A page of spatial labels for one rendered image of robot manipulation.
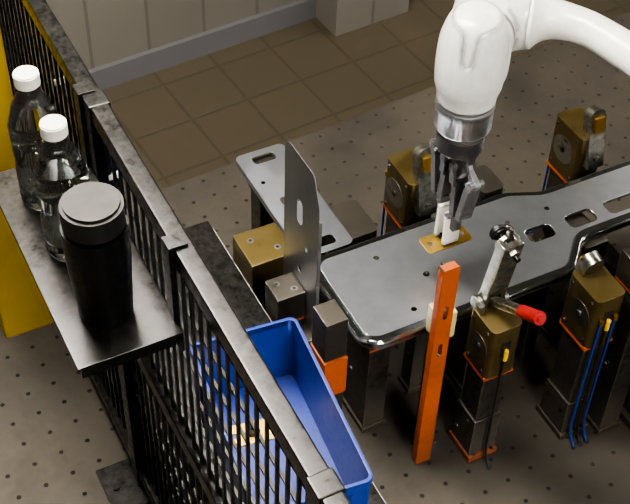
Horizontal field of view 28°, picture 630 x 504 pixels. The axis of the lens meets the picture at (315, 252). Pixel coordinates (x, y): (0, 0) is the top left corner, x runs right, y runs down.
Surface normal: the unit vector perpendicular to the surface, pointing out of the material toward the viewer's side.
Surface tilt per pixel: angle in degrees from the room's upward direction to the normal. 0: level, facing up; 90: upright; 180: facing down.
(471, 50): 76
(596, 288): 0
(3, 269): 90
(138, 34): 90
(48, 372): 0
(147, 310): 0
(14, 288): 90
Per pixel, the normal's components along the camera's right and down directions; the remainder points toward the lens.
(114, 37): 0.52, 0.62
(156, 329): 0.03, -0.69
